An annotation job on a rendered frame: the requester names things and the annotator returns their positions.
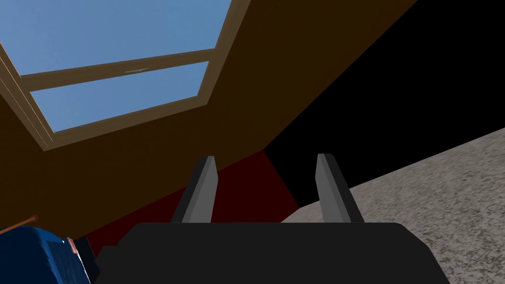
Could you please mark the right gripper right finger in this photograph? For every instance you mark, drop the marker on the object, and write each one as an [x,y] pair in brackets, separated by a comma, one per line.
[335,197]

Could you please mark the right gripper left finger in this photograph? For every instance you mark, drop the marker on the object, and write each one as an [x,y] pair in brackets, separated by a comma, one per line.
[199,197]

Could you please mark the wooden framed window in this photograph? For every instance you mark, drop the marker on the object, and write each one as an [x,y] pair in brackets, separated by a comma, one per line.
[118,71]

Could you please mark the blue box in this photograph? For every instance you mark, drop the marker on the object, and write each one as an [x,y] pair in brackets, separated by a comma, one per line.
[35,256]

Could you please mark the thin brown stick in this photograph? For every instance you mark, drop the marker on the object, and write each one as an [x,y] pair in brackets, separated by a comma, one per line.
[17,224]

